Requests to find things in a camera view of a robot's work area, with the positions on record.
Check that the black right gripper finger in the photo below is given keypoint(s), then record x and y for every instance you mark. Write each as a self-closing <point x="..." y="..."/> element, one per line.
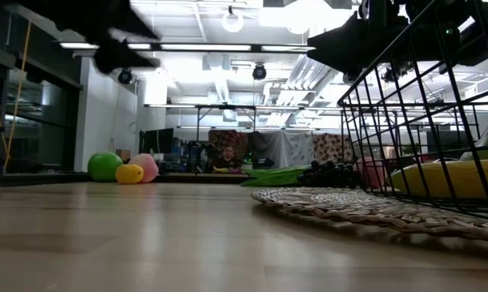
<point x="345" y="44"/>

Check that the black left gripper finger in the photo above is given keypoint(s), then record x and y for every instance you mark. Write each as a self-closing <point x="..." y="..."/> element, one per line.
<point x="114" y="20"/>
<point x="118" y="57"/>

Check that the green apple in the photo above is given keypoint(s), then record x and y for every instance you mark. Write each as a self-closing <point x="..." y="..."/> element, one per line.
<point x="105" y="166"/>

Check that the pink peach with green leaf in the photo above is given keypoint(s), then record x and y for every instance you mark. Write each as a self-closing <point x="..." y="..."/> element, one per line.
<point x="150" y="166"/>

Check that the yellow lemon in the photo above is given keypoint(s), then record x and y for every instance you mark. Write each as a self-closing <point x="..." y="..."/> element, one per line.
<point x="129" y="174"/>

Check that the black grape bunch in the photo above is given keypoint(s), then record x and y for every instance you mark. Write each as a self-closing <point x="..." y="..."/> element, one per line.
<point x="329" y="174"/>

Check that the long green leafy vegetable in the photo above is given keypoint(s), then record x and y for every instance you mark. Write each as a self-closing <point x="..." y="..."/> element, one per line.
<point x="272" y="176"/>

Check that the yellow banana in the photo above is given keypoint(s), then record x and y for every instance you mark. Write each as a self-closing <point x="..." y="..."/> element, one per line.
<point x="450" y="178"/>

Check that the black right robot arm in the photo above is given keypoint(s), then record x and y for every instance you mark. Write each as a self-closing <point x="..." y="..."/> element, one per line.
<point x="483" y="44"/>

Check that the black ceiling spotlight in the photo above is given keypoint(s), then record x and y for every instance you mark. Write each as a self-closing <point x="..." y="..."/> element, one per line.
<point x="390" y="75"/>
<point x="259" y="72"/>
<point x="125" y="76"/>

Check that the black overhead light bar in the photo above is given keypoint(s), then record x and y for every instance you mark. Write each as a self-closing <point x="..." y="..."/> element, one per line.
<point x="155" y="47"/>

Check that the black computer monitor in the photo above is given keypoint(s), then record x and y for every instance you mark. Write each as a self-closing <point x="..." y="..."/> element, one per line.
<point x="158" y="140"/>

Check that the cardboard box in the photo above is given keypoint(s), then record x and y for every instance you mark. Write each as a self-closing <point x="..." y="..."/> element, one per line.
<point x="123" y="154"/>

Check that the brown floral cloth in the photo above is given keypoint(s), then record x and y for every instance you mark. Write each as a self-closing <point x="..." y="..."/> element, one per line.
<point x="329" y="148"/>

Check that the white cloth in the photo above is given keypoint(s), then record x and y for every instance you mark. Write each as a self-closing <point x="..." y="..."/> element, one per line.
<point x="298" y="148"/>

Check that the round ceiling lamp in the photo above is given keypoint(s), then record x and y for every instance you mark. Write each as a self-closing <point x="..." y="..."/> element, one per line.
<point x="232" y="21"/>

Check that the grey cloth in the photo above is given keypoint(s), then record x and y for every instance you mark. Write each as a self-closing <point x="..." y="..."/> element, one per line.
<point x="268" y="146"/>

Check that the red patterned cloth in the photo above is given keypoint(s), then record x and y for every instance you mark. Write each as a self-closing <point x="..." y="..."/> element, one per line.
<point x="228" y="138"/>

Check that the person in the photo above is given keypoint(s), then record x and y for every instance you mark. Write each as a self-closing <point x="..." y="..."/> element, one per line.
<point x="228" y="159"/>

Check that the black metal rack frame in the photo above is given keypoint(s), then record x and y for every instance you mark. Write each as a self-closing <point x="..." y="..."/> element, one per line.
<point x="228" y="107"/>

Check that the black aluminium table frame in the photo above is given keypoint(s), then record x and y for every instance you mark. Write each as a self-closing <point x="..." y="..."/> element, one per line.
<point x="45" y="177"/>

